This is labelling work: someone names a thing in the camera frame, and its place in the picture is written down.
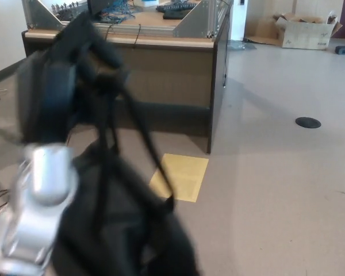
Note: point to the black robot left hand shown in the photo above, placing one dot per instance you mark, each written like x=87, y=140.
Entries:
x=54, y=86

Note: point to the black monitor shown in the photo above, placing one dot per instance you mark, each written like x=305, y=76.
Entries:
x=99, y=5

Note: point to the dark brown beige-top desk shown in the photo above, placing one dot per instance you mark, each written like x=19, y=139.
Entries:
x=172, y=77

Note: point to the white and blue box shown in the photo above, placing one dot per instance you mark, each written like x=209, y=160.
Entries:
x=146, y=3

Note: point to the black flat rectangular device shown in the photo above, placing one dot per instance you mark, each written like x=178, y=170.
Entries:
x=174, y=15

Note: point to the black keyboard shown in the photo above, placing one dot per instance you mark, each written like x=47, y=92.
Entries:
x=175, y=6

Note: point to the yellow paper sheet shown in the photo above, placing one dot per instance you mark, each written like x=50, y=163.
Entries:
x=187, y=175

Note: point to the clear plastic wrap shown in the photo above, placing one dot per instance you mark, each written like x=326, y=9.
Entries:
x=243, y=45

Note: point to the flat cardboard sheet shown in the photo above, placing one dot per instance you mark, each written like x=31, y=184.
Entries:
x=261, y=40

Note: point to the open cardboard box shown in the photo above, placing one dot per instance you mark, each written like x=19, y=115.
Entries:
x=304, y=36

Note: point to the black round floor cover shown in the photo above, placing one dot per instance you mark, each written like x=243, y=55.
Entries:
x=308, y=122

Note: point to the aluminium extrusion frame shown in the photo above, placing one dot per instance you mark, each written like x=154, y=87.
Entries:
x=189, y=24

